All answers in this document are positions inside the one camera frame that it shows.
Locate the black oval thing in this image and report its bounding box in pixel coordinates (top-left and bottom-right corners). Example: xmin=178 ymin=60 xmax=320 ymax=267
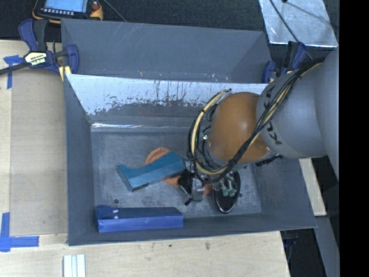
xmin=212 ymin=170 xmax=242 ymax=215

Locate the teal flat block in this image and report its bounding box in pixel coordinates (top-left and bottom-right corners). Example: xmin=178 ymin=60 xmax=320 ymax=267
xmin=116 ymin=151 xmax=187 ymax=193

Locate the orange soft thing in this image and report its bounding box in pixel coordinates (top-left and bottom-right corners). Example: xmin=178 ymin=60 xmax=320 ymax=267
xmin=144 ymin=147 xmax=213 ymax=197

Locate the blue flat block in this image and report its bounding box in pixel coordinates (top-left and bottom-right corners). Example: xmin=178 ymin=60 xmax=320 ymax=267
xmin=94 ymin=204 xmax=185 ymax=234

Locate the grey metal bin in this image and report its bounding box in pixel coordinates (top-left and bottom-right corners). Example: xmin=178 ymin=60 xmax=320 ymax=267
xmin=60 ymin=18 xmax=319 ymax=247

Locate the pale wood board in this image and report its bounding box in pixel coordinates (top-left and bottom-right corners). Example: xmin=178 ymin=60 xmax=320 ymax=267
xmin=9 ymin=66 xmax=69 ymax=237

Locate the black cylinder on white bracket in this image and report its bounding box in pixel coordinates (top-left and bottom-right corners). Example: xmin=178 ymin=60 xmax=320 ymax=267
xmin=178 ymin=173 xmax=193 ymax=207

